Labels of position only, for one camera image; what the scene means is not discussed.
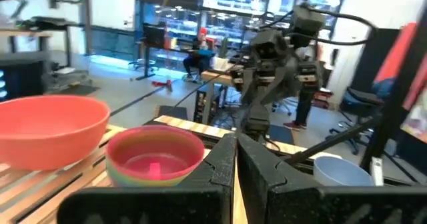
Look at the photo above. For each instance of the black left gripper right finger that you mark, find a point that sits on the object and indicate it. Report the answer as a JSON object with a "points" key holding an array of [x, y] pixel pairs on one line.
{"points": [[300, 204]]}

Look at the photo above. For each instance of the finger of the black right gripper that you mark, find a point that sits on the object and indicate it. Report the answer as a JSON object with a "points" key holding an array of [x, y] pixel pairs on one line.
{"points": [[253, 117], [267, 117]]}

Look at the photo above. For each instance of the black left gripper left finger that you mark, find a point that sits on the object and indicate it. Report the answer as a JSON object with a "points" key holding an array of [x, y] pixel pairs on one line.
{"points": [[187, 204]]}

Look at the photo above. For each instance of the small pink bowl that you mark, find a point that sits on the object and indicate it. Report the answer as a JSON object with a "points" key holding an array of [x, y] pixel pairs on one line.
{"points": [[153, 140]]}

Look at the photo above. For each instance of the small green bowl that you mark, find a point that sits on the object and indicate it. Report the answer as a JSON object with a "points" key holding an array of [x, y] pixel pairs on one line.
{"points": [[115, 180]]}

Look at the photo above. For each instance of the small yellow bowl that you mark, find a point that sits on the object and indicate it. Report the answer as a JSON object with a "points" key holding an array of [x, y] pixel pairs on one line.
{"points": [[111, 169]]}

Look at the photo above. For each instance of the large red bowl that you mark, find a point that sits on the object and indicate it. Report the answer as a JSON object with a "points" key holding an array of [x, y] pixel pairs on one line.
{"points": [[50, 134]]}

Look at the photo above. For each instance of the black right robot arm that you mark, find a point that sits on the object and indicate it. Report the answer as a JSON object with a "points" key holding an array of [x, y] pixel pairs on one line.
{"points": [[308, 20]]}

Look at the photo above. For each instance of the wooden slatted shelf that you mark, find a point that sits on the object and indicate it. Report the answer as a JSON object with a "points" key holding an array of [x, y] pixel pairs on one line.
{"points": [[111, 134]]}

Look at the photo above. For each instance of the standing person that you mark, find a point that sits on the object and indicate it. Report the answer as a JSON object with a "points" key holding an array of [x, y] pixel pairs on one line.
{"points": [[303, 107]]}

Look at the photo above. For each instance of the large blue bowl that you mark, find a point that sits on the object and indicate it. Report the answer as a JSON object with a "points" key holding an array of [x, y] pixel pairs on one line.
{"points": [[343, 175]]}

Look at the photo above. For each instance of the wooden background table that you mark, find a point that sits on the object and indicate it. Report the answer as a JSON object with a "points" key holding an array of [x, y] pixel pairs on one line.
{"points": [[217, 77]]}

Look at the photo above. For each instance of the black office chair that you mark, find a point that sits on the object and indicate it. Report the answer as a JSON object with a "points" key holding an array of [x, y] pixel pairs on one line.
{"points": [[360, 100]]}

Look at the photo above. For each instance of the seated person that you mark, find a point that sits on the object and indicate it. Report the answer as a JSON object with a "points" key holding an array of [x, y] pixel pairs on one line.
{"points": [[200, 55]]}

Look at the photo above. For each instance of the small black floor mat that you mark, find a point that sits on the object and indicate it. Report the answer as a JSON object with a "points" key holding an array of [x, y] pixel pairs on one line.
{"points": [[171, 112]]}

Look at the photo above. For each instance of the red object on floor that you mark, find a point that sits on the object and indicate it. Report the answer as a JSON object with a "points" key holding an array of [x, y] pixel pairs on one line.
{"points": [[162, 84]]}

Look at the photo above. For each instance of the red banner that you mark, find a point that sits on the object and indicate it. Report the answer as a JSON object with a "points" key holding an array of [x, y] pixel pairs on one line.
{"points": [[397, 54]]}

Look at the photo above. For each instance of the black desktop monitor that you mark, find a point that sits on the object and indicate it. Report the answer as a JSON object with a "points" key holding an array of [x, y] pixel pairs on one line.
{"points": [[154, 35]]}

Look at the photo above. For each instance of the long black floor mat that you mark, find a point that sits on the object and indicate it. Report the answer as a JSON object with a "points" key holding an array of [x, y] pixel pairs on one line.
{"points": [[75, 90]]}

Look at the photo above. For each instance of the black equipment cabinet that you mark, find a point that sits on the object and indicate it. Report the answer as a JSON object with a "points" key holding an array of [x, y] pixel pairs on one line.
{"points": [[23, 74]]}

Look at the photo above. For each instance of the wooden top desk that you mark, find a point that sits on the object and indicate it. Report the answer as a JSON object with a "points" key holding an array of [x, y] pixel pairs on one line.
{"points": [[26, 34]]}

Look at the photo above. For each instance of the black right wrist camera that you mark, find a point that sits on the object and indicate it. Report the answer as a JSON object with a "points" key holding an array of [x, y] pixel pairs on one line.
{"points": [[270, 47]]}

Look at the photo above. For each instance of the black aluminium table frame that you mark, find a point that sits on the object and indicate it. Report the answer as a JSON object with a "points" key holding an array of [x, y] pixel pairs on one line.
{"points": [[390, 117]]}

